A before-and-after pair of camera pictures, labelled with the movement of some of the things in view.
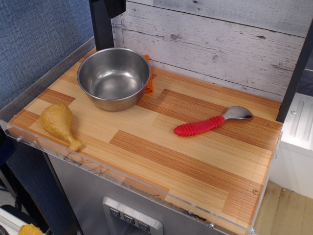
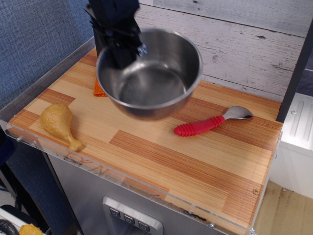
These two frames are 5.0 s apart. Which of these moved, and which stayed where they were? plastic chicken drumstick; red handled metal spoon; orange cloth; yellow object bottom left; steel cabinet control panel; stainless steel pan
Moved: stainless steel pan; orange cloth
Stayed: plastic chicken drumstick; red handled metal spoon; yellow object bottom left; steel cabinet control panel
